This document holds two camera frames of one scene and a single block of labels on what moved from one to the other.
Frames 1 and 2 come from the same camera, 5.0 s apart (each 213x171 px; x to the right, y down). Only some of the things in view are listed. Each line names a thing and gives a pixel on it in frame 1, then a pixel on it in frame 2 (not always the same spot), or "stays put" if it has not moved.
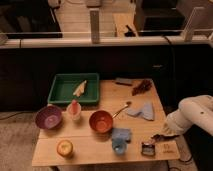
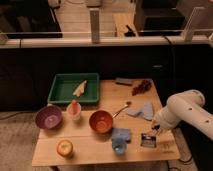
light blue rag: [146, 111] stays put
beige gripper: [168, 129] -> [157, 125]
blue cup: [119, 145] stays put
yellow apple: [64, 147] stays put
